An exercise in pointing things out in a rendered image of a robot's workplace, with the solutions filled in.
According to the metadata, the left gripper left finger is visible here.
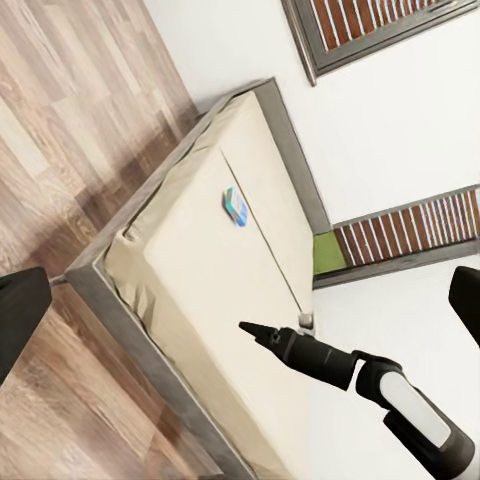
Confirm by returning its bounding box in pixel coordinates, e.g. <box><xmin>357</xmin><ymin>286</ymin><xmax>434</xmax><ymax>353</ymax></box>
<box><xmin>0</xmin><ymin>266</ymin><xmax>52</xmax><ymax>386</ymax></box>

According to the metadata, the board game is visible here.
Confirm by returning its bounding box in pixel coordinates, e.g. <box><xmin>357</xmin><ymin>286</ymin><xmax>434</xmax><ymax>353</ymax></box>
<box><xmin>225</xmin><ymin>187</ymin><xmax>248</xmax><ymax>228</ymax></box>

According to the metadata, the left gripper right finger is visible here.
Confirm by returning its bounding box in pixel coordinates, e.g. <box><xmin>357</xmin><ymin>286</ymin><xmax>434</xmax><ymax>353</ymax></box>
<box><xmin>448</xmin><ymin>265</ymin><xmax>480</xmax><ymax>347</ymax></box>

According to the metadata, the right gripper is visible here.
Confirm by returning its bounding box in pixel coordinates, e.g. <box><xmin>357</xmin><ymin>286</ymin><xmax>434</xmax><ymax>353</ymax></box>
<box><xmin>240</xmin><ymin>320</ymin><xmax>333</xmax><ymax>381</ymax></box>

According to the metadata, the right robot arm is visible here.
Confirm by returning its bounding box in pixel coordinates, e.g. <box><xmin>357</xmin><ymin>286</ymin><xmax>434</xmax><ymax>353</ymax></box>
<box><xmin>240</xmin><ymin>312</ymin><xmax>480</xmax><ymax>480</ymax></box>

